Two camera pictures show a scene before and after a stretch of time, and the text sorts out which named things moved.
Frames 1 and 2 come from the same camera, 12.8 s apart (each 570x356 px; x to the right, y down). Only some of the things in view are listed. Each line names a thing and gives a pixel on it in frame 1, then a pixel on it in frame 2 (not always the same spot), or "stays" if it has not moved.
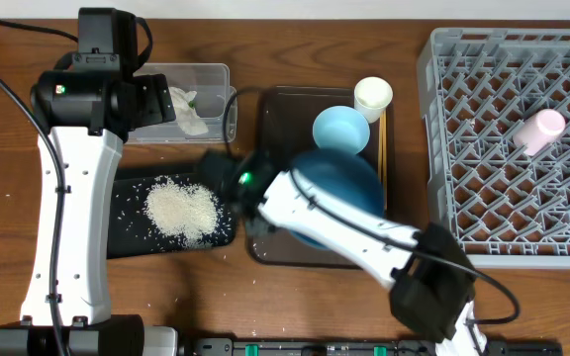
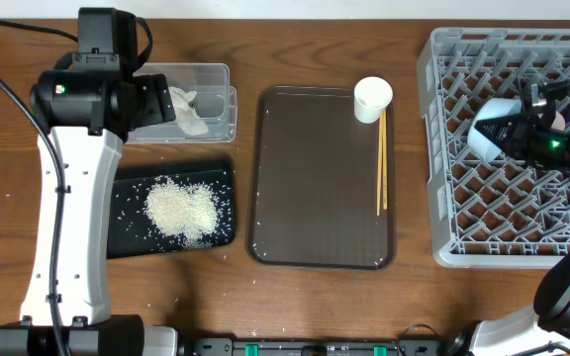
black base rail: (356, 346) stays
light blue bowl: (341, 127) -> (489, 110)
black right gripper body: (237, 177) -> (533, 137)
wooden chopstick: (380, 147) stays
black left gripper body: (149, 103) stays
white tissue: (188, 121) stays
